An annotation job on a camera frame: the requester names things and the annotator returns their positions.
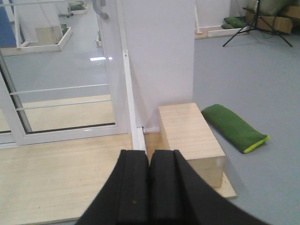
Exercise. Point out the cardboard boxes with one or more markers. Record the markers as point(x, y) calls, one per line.
point(278, 13)

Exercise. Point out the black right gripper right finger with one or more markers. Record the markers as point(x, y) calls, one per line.
point(179, 196)

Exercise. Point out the light wooden box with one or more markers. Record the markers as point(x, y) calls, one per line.
point(183, 128)

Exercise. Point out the white framed transparent sliding door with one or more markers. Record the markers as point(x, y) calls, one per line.
point(63, 79)

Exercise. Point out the white wall panel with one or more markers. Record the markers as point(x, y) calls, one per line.
point(160, 42)

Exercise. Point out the white door frame post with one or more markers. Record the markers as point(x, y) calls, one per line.
point(138, 140)

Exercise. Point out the black tripod stand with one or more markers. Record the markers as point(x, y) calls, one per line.
point(253, 25)

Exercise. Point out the wooden base platform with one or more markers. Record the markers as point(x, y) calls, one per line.
point(55, 182)

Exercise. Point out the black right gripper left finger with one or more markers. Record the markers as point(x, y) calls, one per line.
point(123, 200)

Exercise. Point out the silver curved door handle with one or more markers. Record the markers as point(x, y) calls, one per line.
point(98, 11)

